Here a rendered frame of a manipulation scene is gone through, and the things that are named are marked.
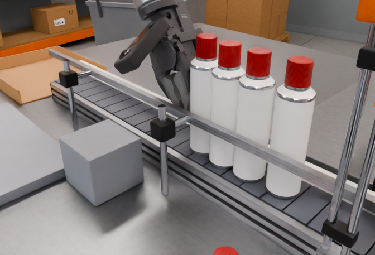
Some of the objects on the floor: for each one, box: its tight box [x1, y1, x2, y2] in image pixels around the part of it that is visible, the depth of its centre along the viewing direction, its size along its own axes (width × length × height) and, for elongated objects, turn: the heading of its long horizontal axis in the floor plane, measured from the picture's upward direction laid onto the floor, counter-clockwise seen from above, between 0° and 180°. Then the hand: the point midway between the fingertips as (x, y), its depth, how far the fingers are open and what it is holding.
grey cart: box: [85, 0, 210, 46], centre depth 283 cm, size 89×63×96 cm
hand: (187, 114), depth 67 cm, fingers closed, pressing on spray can
